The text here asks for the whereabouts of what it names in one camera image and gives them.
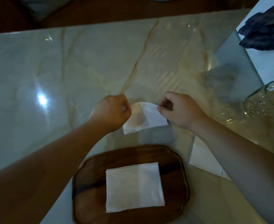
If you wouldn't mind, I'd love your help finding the person's left hand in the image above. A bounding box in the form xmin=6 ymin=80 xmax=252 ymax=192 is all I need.
xmin=88 ymin=94 xmax=132 ymax=133

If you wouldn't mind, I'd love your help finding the person's right hand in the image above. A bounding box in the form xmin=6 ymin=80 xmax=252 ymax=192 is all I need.
xmin=157 ymin=91 xmax=209 ymax=131

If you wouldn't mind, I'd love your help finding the white paper napkin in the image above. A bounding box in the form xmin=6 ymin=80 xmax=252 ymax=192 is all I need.
xmin=105 ymin=162 xmax=165 ymax=213
xmin=123 ymin=102 xmax=169 ymax=135

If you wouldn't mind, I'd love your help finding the person's right forearm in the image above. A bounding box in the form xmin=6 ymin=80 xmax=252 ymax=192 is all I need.
xmin=190 ymin=115 xmax=274 ymax=224

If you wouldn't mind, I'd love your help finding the person's left forearm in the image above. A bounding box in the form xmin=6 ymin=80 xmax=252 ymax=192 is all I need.
xmin=0 ymin=119 xmax=110 ymax=224

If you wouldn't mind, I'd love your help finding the stack of white napkins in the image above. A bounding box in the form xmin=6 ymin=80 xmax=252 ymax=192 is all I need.
xmin=189 ymin=136 xmax=232 ymax=181

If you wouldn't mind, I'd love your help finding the folded white paper napkin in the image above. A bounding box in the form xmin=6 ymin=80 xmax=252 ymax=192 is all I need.
xmin=105 ymin=162 xmax=165 ymax=213

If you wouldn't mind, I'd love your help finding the brown wooden tray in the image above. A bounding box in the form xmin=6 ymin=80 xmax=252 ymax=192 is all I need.
xmin=72 ymin=145 xmax=190 ymax=224

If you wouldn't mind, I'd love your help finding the clear glass jar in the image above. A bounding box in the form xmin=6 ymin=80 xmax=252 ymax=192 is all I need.
xmin=241 ymin=81 xmax=274 ymax=117

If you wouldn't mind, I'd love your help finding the dark blue cloth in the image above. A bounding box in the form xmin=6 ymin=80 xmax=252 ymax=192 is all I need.
xmin=238 ymin=0 xmax=274 ymax=51

